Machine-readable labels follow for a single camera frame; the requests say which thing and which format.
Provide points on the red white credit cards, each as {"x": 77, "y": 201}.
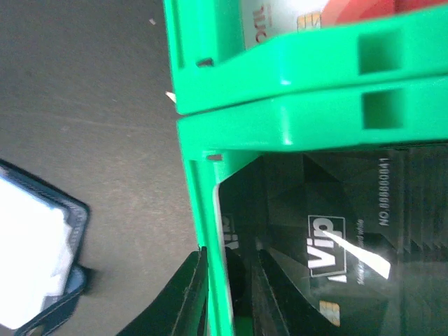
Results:
{"x": 262, "y": 20}

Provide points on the blue card holder wallet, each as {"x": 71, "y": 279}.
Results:
{"x": 42, "y": 232}

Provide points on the green card bin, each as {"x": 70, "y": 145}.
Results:
{"x": 363, "y": 86}

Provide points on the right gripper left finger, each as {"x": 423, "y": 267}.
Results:
{"x": 182, "y": 305}

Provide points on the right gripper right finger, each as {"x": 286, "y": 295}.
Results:
{"x": 278, "y": 308}

